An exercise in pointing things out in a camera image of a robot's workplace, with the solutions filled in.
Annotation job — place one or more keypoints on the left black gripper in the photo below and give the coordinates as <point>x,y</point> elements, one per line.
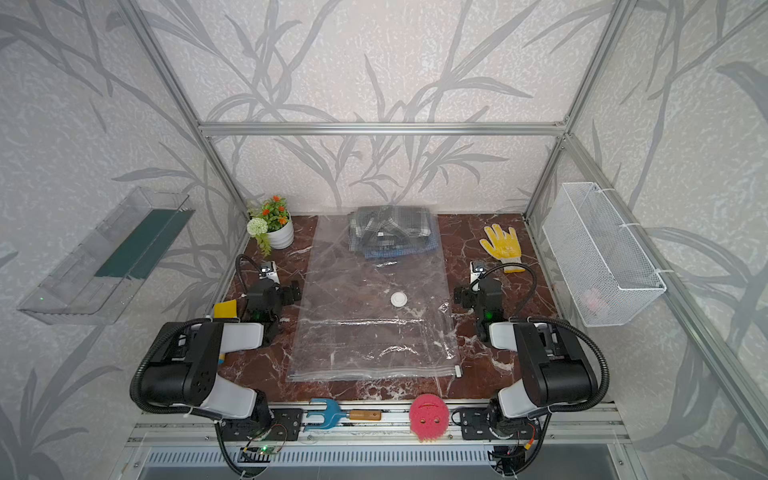
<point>285,293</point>

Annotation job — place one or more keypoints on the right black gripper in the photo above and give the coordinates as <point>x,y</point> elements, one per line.
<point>466,294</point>

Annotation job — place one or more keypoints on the clear plastic vacuum bag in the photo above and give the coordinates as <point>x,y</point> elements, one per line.
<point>369,319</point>

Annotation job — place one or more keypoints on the black plaid shirt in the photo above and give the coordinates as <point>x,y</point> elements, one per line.
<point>384,232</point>

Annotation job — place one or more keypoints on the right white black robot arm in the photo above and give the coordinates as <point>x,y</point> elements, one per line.
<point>562,369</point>

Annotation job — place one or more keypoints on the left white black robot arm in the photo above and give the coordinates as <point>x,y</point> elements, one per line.
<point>179,372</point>

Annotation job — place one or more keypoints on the yellow toy shovel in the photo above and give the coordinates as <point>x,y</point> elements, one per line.
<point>226,310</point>

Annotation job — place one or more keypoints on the yellow work glove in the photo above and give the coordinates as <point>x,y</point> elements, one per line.
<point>503,245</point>

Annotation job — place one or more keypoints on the potted artificial flower plant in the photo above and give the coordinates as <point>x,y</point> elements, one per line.
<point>270,225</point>

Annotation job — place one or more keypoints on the pink object in basket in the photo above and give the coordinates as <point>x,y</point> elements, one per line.
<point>594,302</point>

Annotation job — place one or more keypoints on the pink round scrub brush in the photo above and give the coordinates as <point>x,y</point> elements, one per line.
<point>429,417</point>

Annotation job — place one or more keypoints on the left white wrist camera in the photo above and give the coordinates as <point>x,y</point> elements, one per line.
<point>268,270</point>

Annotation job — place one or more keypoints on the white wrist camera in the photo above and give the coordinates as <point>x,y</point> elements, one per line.
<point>477,268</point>
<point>268,270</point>

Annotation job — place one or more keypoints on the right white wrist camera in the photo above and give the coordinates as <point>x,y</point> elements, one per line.
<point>477,268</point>

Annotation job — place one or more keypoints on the white wire mesh basket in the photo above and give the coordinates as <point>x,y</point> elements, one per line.
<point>596,248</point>

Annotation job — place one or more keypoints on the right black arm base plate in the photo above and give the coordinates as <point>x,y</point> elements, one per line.
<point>477,424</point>

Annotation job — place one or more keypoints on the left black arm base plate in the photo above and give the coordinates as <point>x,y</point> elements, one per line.
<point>281,424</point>

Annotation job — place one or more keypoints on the blue garden fork wooden handle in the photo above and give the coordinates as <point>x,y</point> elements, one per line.
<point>332,414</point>

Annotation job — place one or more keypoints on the clear acrylic wall shelf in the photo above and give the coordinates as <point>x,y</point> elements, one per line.
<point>95,283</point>

